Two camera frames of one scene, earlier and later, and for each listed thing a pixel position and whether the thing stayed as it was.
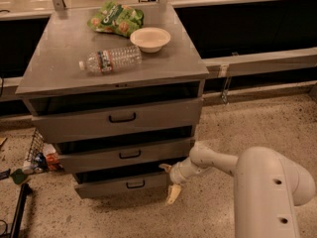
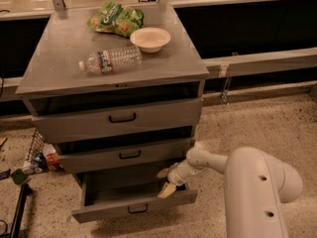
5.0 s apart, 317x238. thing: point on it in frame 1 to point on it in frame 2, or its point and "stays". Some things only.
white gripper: (179, 174) stays
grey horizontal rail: (261, 61) stays
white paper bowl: (150, 39) stays
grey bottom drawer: (122, 184) to (92, 210)
